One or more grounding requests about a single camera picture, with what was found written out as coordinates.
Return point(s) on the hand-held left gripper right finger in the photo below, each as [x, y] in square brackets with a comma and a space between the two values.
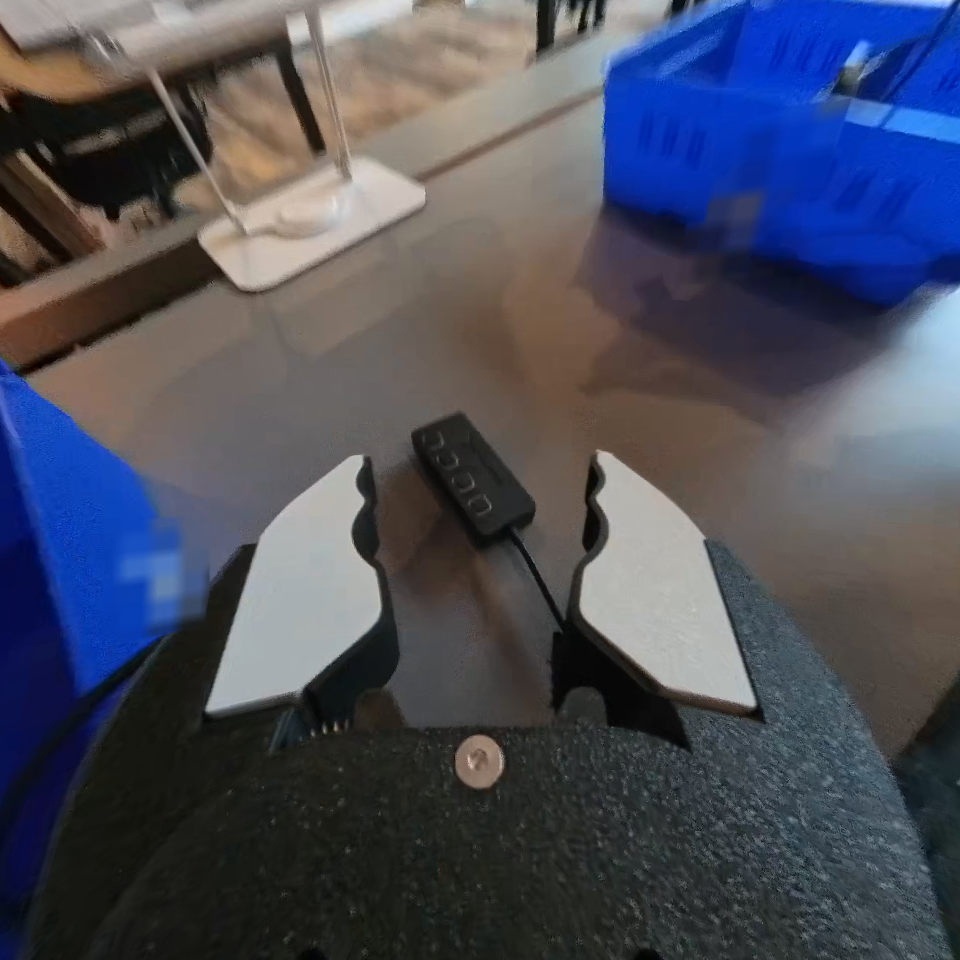
[660, 600]

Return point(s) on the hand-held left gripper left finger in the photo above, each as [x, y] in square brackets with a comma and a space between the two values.
[300, 592]

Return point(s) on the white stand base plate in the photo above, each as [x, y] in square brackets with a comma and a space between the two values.
[360, 202]

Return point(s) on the wooden top desk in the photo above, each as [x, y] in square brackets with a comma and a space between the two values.
[187, 41]

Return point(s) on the blue plastic bin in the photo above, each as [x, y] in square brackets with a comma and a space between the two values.
[60, 525]
[675, 150]

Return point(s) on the black four-button usb hub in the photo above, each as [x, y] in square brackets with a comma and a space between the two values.
[469, 480]

